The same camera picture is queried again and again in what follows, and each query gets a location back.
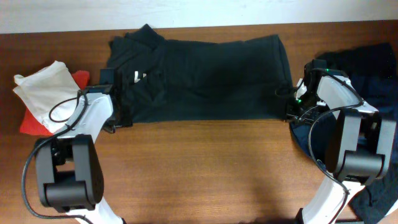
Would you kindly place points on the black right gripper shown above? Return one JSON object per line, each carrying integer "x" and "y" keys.
{"x": 296, "y": 115}

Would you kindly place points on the dark grey garment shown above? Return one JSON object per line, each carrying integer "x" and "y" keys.
{"x": 372, "y": 204}

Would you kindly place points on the red folded shirt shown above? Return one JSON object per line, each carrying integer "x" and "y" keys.
{"x": 32, "y": 127}

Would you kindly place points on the black garment in pile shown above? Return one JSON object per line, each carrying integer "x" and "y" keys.
{"x": 366, "y": 61}

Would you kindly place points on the dark green Nike t-shirt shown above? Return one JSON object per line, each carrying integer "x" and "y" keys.
{"x": 176, "y": 80}

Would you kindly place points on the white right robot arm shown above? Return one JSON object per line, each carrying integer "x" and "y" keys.
{"x": 360, "y": 147}

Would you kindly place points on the white folded shirt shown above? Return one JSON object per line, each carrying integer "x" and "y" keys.
{"x": 49, "y": 95}

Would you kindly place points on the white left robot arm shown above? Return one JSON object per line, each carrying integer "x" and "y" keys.
{"x": 69, "y": 175}

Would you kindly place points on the navy blue garment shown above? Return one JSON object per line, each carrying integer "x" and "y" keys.
{"x": 381, "y": 93}

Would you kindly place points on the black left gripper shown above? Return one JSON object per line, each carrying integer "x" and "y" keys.
{"x": 126, "y": 117}

